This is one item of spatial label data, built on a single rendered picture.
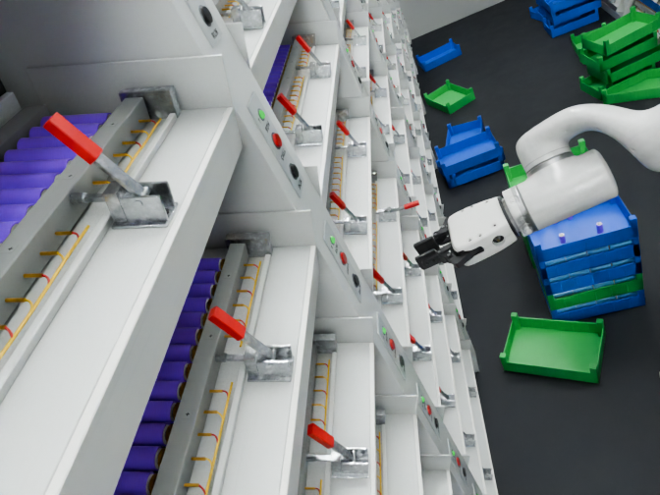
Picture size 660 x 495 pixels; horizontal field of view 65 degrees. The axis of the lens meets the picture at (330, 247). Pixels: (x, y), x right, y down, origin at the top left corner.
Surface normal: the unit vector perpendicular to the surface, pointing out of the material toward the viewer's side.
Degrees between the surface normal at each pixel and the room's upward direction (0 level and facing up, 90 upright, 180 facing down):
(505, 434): 0
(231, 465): 20
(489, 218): 12
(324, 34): 90
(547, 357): 0
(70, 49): 90
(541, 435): 0
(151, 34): 90
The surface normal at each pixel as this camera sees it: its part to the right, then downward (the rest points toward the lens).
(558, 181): -0.50, -0.17
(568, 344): -0.41, -0.71
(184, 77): -0.05, 0.64
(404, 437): -0.08, -0.77
